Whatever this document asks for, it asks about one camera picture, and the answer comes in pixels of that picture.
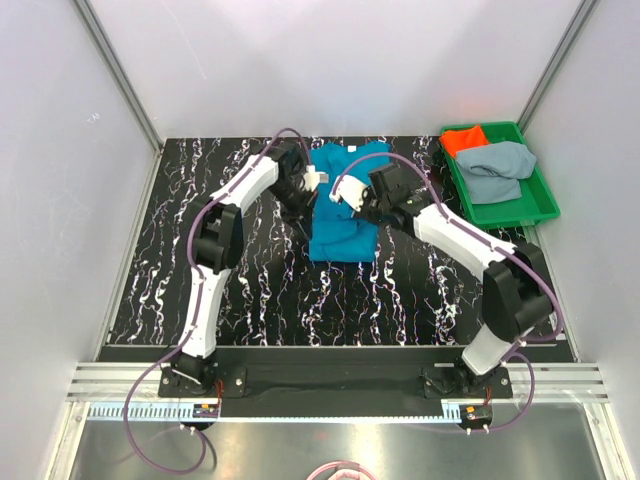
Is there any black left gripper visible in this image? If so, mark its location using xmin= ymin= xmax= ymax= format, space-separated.
xmin=268 ymin=179 xmax=318 ymax=240

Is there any blue t shirt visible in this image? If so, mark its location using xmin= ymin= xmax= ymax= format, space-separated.
xmin=309 ymin=141 xmax=391 ymax=263

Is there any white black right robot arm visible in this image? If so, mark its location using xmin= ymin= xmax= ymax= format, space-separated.
xmin=334 ymin=164 xmax=557 ymax=398

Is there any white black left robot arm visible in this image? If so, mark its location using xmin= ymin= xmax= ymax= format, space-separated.
xmin=161 ymin=142 xmax=326 ymax=396

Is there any orange t shirt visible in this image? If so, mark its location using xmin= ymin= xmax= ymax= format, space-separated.
xmin=440 ymin=125 xmax=489 ymax=158

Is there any grey t shirt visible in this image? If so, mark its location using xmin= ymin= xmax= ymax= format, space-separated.
xmin=456 ymin=141 xmax=537 ymax=205

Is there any green plastic tray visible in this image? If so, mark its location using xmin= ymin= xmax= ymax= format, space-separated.
xmin=440 ymin=121 xmax=560 ymax=230

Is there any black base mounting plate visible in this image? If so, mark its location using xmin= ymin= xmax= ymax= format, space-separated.
xmin=158 ymin=363 xmax=513 ymax=399

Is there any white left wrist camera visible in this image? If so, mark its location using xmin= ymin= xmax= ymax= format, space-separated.
xmin=302 ymin=165 xmax=329 ymax=191

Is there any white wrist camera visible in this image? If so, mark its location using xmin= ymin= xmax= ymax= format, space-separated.
xmin=329 ymin=175 xmax=369 ymax=212
xmin=302 ymin=165 xmax=329 ymax=191

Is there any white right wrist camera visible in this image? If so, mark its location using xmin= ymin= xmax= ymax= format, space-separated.
xmin=329 ymin=175 xmax=369 ymax=212

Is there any pink cable loop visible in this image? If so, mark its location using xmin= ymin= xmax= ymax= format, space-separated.
xmin=305 ymin=460 xmax=376 ymax=480

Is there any aluminium frame rail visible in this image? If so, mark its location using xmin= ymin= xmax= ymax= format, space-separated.
xmin=67 ymin=362 xmax=608 ymax=403

